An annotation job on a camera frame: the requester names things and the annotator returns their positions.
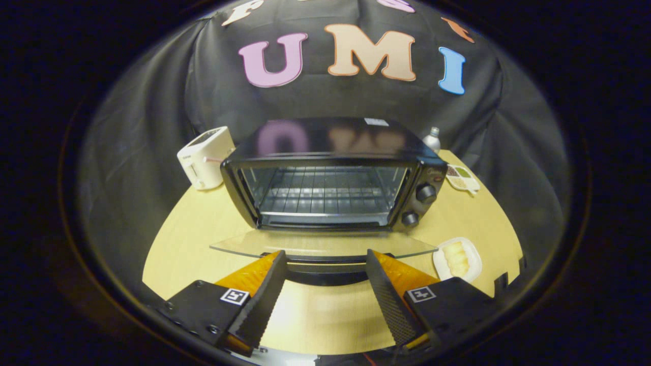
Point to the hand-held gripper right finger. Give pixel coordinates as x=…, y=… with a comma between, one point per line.
x=389, y=300

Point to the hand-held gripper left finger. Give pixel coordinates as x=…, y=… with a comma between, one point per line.
x=262, y=300

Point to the pale layered bread piece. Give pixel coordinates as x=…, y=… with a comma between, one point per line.
x=455, y=259

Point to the black toaster oven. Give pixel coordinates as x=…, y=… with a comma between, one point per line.
x=330, y=137

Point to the white bread toaster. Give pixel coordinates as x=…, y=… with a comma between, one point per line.
x=203, y=157

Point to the white square plate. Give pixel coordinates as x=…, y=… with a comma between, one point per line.
x=440, y=263

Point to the white divided seasoning dish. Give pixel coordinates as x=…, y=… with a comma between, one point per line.
x=460, y=180

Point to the silver metal bottle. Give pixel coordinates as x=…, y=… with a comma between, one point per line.
x=432, y=140

